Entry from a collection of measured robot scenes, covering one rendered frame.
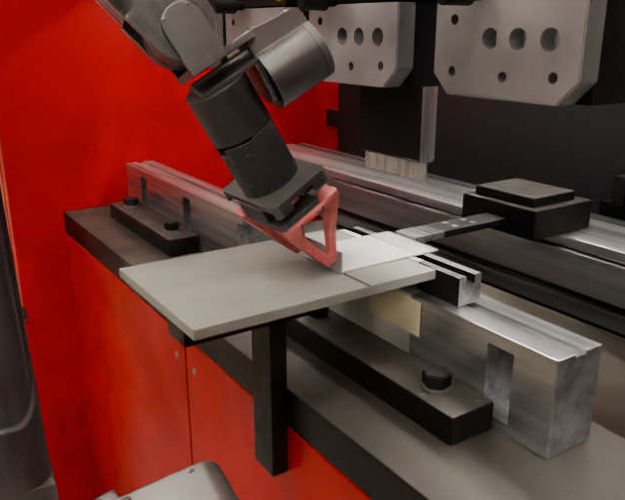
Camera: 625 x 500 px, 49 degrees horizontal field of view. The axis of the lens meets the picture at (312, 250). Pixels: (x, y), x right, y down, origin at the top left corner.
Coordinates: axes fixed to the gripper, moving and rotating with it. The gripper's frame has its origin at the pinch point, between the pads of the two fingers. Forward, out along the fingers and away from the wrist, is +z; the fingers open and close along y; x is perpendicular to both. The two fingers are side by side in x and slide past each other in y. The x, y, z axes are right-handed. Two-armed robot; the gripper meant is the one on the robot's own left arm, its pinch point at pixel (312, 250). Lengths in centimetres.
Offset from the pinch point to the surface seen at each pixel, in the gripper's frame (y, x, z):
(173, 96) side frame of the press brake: 86, -23, 4
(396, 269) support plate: -5.5, -4.6, 4.8
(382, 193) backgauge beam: 31.3, -27.4, 21.6
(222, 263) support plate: 5.7, 7.1, -2.3
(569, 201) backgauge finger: -2.9, -31.8, 18.4
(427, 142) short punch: -3.9, -15.0, -3.1
